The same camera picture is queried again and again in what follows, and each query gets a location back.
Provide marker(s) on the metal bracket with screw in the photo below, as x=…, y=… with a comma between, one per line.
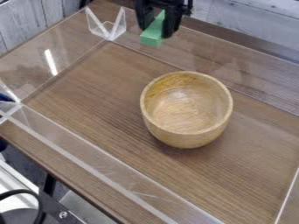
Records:
x=55, y=212

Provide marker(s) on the brown wooden bowl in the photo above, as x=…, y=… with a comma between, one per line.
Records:
x=186, y=107

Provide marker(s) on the black table leg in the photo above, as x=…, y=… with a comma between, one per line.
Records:
x=50, y=184

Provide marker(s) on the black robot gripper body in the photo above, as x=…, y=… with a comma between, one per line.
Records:
x=184, y=4

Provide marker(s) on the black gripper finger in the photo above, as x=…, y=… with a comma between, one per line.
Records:
x=144, y=13
x=171, y=22

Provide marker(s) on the green rectangular block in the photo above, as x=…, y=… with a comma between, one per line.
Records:
x=151, y=36

